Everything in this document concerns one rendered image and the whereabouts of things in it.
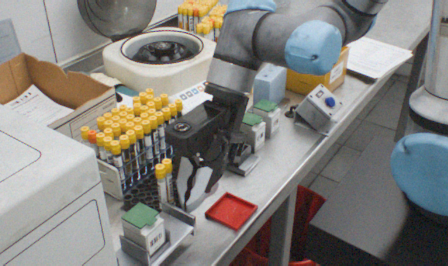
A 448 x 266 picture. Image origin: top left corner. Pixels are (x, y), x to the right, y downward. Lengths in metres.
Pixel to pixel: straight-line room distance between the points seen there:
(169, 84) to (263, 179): 0.31
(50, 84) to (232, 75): 0.50
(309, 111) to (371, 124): 1.77
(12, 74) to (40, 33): 0.16
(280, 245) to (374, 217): 0.42
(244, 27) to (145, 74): 0.38
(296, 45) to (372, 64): 0.72
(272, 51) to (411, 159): 0.24
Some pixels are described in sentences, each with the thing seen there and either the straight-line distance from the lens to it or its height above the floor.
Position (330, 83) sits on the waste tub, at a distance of 1.19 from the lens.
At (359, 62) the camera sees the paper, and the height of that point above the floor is 0.89.
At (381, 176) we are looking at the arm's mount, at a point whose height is 0.95.
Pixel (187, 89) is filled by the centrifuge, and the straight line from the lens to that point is 1.10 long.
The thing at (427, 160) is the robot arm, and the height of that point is 1.13.
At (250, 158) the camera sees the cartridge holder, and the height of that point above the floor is 0.89.
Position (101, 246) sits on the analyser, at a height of 1.04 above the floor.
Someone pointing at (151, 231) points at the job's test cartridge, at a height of 0.97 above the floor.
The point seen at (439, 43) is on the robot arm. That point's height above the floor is 1.25.
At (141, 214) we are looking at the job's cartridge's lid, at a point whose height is 0.98.
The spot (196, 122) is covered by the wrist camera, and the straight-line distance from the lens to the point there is 0.70.
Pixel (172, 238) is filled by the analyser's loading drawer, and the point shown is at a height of 0.91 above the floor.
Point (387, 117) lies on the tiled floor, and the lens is 2.90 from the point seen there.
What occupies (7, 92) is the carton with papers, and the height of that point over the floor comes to 0.96.
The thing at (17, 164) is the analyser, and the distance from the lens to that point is 0.50.
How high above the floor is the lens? 1.46
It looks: 34 degrees down
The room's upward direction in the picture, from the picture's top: straight up
